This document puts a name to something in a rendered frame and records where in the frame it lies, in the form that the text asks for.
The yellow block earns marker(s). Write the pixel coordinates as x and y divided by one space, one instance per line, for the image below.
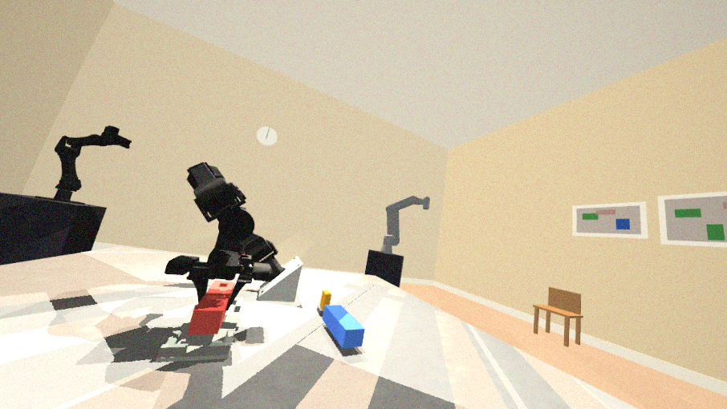
325 298

